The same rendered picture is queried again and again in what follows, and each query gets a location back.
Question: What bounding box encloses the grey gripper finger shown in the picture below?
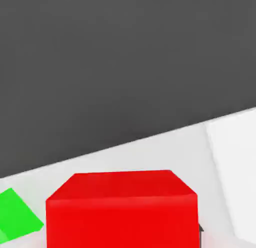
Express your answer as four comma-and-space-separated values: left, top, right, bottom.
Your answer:
198, 223, 216, 248

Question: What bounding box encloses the small red cube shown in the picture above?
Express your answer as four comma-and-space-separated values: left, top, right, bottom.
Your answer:
45, 169, 200, 248

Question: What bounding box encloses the small green cube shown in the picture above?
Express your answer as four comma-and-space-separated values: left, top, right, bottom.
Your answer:
0, 187, 45, 244

